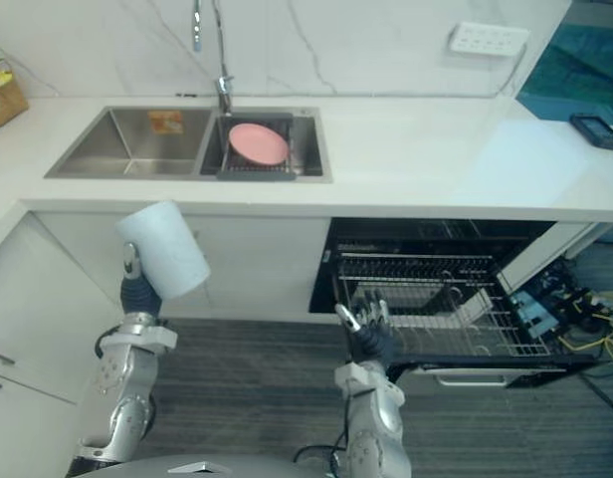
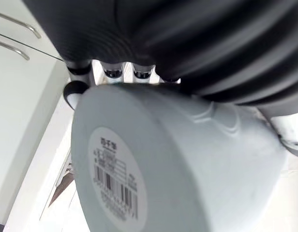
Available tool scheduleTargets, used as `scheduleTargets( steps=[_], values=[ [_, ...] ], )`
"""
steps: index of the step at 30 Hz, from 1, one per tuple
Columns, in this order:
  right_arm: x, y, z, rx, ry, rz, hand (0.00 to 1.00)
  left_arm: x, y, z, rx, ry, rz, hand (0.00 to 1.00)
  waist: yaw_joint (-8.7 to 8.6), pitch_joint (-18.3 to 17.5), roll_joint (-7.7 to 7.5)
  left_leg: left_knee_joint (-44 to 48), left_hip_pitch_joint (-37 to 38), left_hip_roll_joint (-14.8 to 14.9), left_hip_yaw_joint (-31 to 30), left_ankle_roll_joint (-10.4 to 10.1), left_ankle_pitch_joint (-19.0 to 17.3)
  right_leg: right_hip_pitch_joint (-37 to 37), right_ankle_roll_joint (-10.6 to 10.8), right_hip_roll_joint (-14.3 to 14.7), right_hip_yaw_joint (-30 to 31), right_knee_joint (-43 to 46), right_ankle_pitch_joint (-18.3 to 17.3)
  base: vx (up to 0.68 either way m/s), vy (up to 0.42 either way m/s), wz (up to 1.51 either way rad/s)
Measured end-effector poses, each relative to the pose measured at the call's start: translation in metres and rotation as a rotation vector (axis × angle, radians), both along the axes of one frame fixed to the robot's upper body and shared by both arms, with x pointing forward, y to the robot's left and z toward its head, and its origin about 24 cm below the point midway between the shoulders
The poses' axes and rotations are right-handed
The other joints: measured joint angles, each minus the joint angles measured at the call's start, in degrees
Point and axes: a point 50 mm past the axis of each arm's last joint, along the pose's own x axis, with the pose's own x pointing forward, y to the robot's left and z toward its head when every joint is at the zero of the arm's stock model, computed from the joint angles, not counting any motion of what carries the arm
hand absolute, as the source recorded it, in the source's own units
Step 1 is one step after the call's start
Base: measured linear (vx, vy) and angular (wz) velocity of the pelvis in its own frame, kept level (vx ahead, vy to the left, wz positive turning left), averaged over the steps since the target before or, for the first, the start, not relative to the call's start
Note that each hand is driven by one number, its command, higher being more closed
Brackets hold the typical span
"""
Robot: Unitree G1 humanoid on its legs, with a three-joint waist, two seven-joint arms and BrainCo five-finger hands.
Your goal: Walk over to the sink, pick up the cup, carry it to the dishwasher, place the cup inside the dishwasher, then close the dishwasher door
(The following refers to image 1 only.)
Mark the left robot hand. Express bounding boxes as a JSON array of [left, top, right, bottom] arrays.
[[119, 241, 163, 319]]

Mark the white power cord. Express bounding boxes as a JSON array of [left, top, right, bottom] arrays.
[[345, 43, 529, 100]]

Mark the grey robot torso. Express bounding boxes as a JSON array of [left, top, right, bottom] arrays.
[[70, 452, 340, 478]]

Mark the orange sticker label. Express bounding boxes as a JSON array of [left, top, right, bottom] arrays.
[[147, 111, 184, 135]]

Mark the black dishwasher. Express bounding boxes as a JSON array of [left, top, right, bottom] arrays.
[[308, 217, 559, 315]]

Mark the black handheld device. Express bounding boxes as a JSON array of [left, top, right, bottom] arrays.
[[569, 114, 613, 149]]

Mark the chrome pull-down faucet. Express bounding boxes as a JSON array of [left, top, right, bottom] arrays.
[[190, 0, 237, 117]]

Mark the black sink drain rack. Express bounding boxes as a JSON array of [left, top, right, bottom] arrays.
[[214, 113, 311, 181]]

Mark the white drawer cabinet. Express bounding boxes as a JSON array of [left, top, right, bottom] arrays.
[[0, 211, 128, 478]]

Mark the blue glass tank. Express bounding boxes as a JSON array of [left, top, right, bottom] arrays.
[[514, 0, 613, 121]]

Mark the wire dishwasher rack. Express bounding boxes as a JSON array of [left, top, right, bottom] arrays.
[[335, 242, 554, 359]]

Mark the black cable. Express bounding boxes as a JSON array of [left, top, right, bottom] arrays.
[[577, 370, 613, 439]]

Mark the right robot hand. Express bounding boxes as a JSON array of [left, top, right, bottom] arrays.
[[334, 289, 395, 367]]

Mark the white power strip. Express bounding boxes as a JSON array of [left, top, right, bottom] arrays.
[[446, 21, 530, 57]]

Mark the pink plate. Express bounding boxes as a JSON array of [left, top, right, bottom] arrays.
[[228, 123, 291, 166]]

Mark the electronics with cables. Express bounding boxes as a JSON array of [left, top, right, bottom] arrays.
[[508, 256, 613, 345]]

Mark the white cabinet door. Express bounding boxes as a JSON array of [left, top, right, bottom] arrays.
[[184, 214, 332, 320]]

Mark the yellow cable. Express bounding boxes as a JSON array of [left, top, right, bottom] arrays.
[[557, 306, 613, 367]]

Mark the white cup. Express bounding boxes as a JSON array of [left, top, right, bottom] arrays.
[[113, 199, 212, 301]]

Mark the stainless steel double sink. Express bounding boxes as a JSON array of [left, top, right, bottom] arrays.
[[43, 105, 333, 184]]

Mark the brown woven bag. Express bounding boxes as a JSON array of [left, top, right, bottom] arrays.
[[0, 58, 30, 134]]

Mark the dishwasher door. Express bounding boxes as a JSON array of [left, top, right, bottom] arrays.
[[385, 351, 611, 390]]

